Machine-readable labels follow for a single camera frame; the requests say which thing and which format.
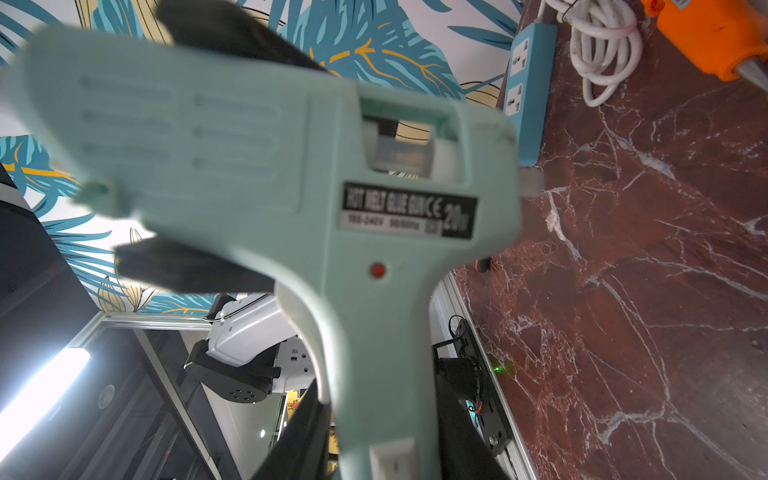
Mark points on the orange small glue gun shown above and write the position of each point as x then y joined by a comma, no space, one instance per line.
725,38

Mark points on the blue white power strip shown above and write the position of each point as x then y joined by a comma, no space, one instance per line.
527,88

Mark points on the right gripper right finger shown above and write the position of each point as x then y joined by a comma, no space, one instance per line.
463,453

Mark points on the aluminium front rail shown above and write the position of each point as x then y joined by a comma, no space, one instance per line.
455,336

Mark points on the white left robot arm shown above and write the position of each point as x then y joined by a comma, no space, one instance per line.
251,351

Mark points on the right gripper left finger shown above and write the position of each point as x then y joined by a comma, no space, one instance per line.
302,451

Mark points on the small mint glue gun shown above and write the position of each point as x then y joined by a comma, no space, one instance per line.
354,197

